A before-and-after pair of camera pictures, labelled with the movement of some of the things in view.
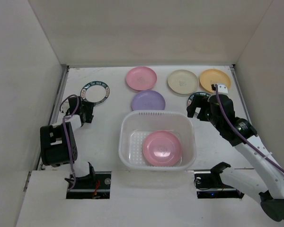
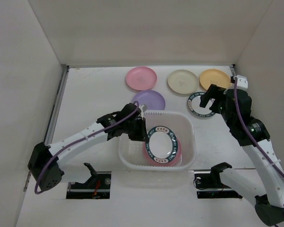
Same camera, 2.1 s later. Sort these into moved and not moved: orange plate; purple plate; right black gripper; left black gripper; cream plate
Moved: right black gripper; left black gripper
Not moved: purple plate; orange plate; cream plate
